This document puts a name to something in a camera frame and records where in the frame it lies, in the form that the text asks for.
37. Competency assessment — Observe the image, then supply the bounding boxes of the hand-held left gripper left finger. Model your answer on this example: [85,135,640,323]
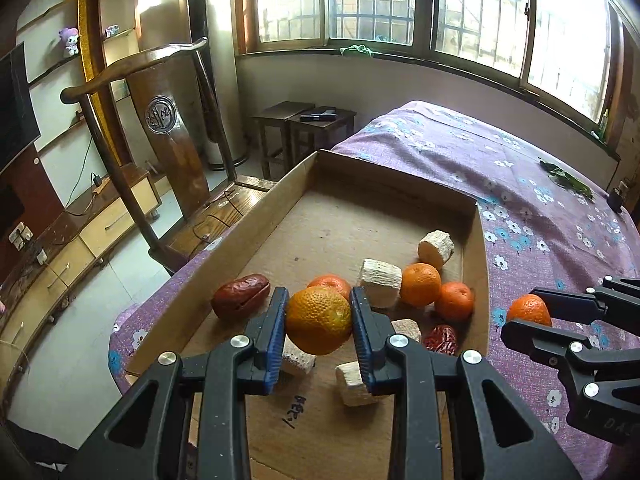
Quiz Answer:
[65,286,291,480]

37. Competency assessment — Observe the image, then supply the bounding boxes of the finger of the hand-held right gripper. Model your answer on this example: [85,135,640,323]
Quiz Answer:
[530,275,640,324]
[501,319,640,407]

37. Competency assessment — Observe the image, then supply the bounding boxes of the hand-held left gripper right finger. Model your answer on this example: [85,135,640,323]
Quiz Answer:
[350,286,583,480]

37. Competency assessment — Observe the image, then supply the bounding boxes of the orange mandarin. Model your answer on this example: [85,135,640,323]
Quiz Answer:
[434,281,475,322]
[400,263,443,308]
[306,274,352,301]
[285,286,353,356]
[506,294,552,328]

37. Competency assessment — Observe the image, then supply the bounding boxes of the large wrinkled red date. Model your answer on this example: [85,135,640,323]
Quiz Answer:
[211,273,271,320]

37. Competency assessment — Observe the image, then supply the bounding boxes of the small dark red date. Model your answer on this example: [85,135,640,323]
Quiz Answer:
[422,325,459,357]

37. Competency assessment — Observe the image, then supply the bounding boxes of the shallow cardboard box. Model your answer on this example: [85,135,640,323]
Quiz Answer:
[125,149,491,480]

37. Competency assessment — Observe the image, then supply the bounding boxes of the purple floral tablecloth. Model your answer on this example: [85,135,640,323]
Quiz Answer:
[107,100,640,480]

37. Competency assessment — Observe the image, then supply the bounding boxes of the green leaves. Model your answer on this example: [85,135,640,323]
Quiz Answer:
[539,158,595,200]

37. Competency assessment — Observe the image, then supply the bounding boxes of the wooden television cabinet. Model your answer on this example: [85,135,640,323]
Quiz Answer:
[0,165,163,391]

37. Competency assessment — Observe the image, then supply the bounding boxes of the dark wooden stool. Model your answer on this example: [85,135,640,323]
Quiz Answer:
[289,107,357,166]
[251,101,317,181]

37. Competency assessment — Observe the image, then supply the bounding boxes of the dark wooden chair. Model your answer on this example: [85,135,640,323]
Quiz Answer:
[61,37,281,276]

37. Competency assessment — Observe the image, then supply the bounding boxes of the tall standing air conditioner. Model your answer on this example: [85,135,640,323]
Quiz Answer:
[186,0,249,171]

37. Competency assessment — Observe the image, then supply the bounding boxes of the white power strip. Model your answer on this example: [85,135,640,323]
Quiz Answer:
[9,222,33,251]

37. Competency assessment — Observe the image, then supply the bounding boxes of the barred window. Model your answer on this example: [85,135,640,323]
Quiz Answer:
[235,0,626,126]

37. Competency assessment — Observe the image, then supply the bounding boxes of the black flat television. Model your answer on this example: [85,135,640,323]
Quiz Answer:
[0,42,42,176]

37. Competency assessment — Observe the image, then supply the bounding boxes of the purple plush toy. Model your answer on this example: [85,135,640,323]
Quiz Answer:
[59,27,81,57]

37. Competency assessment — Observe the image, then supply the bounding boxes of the black charger with cable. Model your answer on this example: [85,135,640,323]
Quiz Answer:
[65,135,108,218]

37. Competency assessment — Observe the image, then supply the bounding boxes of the yellow wooden post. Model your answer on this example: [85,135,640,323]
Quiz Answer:
[77,0,126,106]

